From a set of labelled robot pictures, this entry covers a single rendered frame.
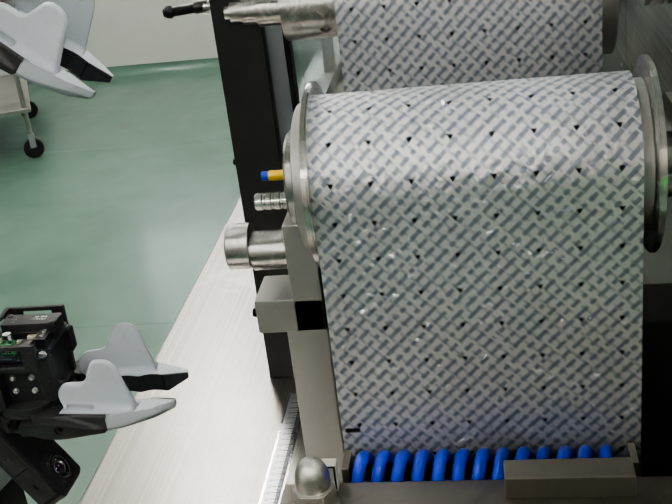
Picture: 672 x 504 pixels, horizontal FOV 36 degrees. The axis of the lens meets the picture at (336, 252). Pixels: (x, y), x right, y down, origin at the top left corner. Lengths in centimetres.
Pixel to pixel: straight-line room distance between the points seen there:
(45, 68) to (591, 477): 49
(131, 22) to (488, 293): 602
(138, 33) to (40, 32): 595
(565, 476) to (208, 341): 65
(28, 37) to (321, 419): 42
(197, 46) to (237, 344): 540
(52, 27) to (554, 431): 49
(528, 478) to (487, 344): 10
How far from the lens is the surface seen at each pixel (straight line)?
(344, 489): 82
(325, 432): 94
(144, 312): 350
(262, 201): 80
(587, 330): 79
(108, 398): 83
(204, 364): 128
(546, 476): 79
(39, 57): 78
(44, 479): 91
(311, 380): 91
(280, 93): 116
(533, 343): 79
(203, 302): 143
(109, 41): 679
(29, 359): 83
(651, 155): 75
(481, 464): 82
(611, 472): 79
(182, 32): 664
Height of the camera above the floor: 153
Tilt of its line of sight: 24 degrees down
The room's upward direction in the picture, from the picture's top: 7 degrees counter-clockwise
